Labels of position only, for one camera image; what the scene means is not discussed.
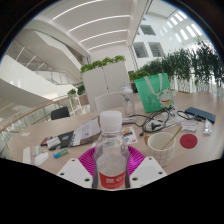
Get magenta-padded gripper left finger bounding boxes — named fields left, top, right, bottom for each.
left=57, top=146, right=100, bottom=189

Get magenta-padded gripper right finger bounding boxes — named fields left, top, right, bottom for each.
left=127, top=145, right=168, bottom=189

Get clear red-labelled water bottle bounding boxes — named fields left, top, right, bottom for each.
left=92, top=110, right=131, bottom=190

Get blue and green glue stick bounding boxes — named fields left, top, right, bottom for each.
left=53, top=148, right=69, bottom=159

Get white grid-pattern cup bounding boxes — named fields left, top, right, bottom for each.
left=146, top=131, right=177, bottom=168

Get black notebook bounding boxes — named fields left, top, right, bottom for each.
left=54, top=130, right=75, bottom=149

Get wooden stir stick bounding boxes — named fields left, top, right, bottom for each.
left=160, top=125, right=183, bottom=150

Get black and red case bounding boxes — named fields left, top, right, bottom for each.
left=40, top=135, right=54, bottom=147

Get small white gadget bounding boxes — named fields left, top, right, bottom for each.
left=33, top=145, right=43, bottom=157

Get flat round red coaster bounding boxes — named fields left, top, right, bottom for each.
left=179, top=133, right=199, bottom=149

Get white power adapter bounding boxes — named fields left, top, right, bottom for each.
left=122, top=116, right=138, bottom=125

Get black chair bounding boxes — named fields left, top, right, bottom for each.
left=50, top=106, right=71, bottom=121

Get white card with pink print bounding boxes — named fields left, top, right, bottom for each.
left=180, top=120, right=199, bottom=133

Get clear plastic tumbler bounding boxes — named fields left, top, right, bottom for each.
left=119, top=85, right=137, bottom=118

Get small white packet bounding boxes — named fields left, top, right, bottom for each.
left=203, top=118, right=213, bottom=136

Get green tote bag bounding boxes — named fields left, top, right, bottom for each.
left=134, top=73, right=175, bottom=113

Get dark blue keyboard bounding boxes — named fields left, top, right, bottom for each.
left=184, top=106, right=217, bottom=124

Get white chair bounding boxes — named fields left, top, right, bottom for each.
left=94, top=91, right=124, bottom=113

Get small potted green plants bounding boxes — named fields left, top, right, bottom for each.
left=67, top=84, right=87, bottom=98

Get white cabinet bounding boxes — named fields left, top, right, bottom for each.
left=81, top=61, right=131, bottom=113

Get green plants on cabinet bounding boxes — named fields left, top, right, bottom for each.
left=79, top=54, right=127, bottom=74

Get green hedge along railing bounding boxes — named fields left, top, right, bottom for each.
left=128, top=39, right=224, bottom=98

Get tangled black cables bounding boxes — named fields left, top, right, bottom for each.
left=124, top=106, right=194, bottom=136

